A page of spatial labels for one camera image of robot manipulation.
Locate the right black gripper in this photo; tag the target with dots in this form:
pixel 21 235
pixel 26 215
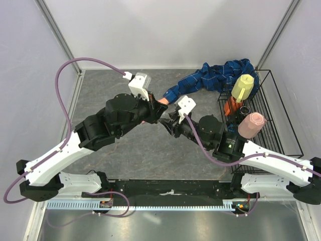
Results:
pixel 176 126

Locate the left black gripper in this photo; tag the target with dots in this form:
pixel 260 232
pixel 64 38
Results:
pixel 155 108

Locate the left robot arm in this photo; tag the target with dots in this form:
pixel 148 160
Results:
pixel 120 115

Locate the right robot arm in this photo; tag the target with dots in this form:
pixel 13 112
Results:
pixel 285 175

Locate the mannequin hand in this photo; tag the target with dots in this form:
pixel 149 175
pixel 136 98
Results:
pixel 158 109

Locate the blue cup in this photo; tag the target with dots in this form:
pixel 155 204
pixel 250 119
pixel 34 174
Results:
pixel 233 128

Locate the orange cup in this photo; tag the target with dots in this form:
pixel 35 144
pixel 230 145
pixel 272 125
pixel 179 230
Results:
pixel 231 106

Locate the blue plaid shirt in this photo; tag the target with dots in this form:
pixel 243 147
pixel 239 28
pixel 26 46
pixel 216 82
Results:
pixel 218 78

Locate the yellow mug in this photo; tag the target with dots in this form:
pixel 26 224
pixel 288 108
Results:
pixel 242 87

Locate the pink mug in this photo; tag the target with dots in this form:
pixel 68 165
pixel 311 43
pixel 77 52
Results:
pixel 251 125

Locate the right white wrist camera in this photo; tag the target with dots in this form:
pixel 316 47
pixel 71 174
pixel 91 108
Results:
pixel 183 106

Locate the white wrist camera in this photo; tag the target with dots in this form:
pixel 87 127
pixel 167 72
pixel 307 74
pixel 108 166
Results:
pixel 183 106
pixel 138 84

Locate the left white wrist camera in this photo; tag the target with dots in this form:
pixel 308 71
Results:
pixel 138 84

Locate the small black ring cup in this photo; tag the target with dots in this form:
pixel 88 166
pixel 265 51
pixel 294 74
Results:
pixel 244 110

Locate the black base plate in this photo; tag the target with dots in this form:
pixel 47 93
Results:
pixel 172 191

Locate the light blue cable duct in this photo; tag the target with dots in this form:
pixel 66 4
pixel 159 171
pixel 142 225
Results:
pixel 99 205

